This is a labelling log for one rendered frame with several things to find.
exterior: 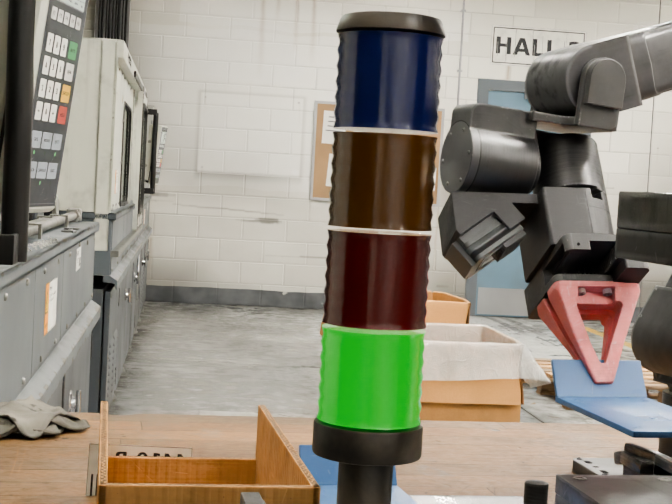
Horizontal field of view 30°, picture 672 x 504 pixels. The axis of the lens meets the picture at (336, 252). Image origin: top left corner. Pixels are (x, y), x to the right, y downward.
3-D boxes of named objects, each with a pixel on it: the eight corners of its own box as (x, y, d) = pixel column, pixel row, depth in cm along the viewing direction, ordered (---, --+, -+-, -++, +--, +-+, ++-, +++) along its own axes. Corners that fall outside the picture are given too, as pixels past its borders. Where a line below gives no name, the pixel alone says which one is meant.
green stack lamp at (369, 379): (407, 410, 48) (412, 323, 48) (432, 430, 44) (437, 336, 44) (308, 408, 47) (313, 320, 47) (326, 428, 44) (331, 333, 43)
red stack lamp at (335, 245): (412, 319, 48) (417, 232, 48) (438, 332, 44) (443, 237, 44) (314, 316, 47) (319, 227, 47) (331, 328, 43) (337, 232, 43)
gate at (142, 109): (149, 231, 715) (156, 92, 711) (131, 230, 714) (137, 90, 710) (153, 225, 800) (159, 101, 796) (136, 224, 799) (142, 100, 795)
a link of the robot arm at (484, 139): (477, 194, 94) (499, 34, 93) (430, 191, 102) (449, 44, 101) (610, 213, 98) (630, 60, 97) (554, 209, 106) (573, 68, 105)
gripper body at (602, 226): (567, 255, 92) (552, 168, 95) (525, 314, 100) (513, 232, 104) (650, 257, 93) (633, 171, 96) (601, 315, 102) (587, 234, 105)
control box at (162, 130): (164, 185, 797) (167, 124, 795) (128, 183, 794) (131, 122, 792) (165, 185, 815) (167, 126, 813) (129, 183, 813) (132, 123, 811)
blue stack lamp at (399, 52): (423, 135, 47) (428, 46, 47) (450, 132, 44) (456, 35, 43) (324, 129, 47) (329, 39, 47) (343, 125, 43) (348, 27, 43)
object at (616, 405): (637, 399, 95) (638, 360, 94) (736, 438, 80) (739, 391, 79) (548, 398, 93) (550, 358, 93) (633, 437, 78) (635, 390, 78)
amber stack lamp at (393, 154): (417, 228, 48) (423, 139, 47) (444, 232, 44) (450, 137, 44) (319, 223, 47) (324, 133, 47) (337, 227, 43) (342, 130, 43)
